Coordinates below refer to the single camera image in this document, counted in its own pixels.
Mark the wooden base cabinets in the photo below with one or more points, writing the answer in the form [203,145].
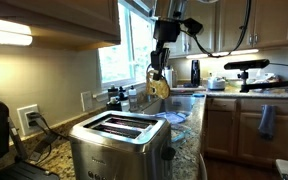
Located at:
[230,130]

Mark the white wall outlet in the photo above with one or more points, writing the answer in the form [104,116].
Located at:
[21,123]

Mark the white paper towel roll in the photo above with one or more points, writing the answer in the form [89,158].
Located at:
[169,78]

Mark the wooden wall cabinet over toaster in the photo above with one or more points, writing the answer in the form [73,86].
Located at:
[67,16]

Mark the tall black bottle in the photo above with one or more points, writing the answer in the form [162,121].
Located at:
[195,71]

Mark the dark pump soap bottle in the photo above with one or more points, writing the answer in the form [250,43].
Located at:
[112,92]

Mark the black bottle with white cap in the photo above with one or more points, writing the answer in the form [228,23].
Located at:
[113,105]

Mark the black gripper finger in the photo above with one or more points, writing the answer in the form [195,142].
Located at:
[155,61]
[164,58]

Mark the clear glass container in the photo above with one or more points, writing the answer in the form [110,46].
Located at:
[180,135]

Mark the wide under-cabinet light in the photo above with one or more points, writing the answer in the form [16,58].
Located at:
[4,33]

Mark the narrow under-cabinet light strip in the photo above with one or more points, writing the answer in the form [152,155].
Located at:
[200,55]

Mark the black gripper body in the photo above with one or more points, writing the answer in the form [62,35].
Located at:
[166,30]

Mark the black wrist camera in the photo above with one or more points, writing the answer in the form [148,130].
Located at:
[192,26]

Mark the stainless steel toaster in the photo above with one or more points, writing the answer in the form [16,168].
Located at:
[120,150]

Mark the white switch plate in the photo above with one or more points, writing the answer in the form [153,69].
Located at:
[86,101]

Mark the black camera clamp stand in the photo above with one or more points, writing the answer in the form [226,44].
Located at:
[270,85]

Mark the black pump bottle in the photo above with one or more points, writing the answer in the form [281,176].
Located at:
[122,94]

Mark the white pot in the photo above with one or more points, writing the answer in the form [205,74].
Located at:
[216,83]

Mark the black flat grill device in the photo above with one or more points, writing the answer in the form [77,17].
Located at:
[20,171]

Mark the black bar-shaped camera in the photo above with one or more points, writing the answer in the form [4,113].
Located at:
[250,63]

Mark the blue plate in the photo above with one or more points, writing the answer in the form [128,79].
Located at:
[172,117]

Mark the blue grey dish towel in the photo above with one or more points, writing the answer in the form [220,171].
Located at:
[267,121]

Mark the kitchen window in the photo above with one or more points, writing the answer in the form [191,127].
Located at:
[127,50]

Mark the chrome kitchen faucet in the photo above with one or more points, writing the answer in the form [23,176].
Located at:
[165,81]

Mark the toasted bread slice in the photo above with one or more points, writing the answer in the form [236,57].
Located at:
[158,88]

